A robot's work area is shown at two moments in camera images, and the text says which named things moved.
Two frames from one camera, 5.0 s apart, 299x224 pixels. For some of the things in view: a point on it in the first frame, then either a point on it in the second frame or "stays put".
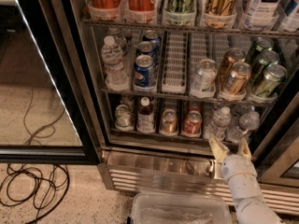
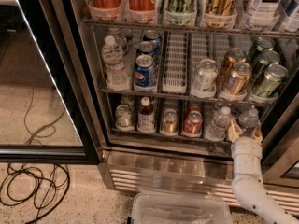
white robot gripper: x=238 y=169 to x=247 y=146
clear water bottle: x=248 y=121 stays put
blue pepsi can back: x=154 y=36 stays put
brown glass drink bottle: x=145 y=124 stays put
